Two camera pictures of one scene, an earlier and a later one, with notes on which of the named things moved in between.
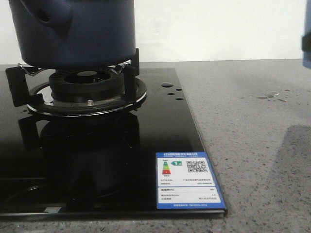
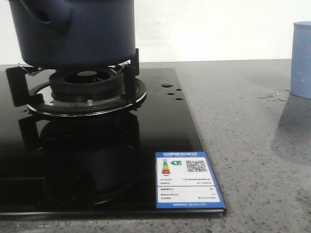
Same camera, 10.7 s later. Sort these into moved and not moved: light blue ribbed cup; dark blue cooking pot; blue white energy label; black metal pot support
Moved: light blue ribbed cup
Not moved: dark blue cooking pot; blue white energy label; black metal pot support
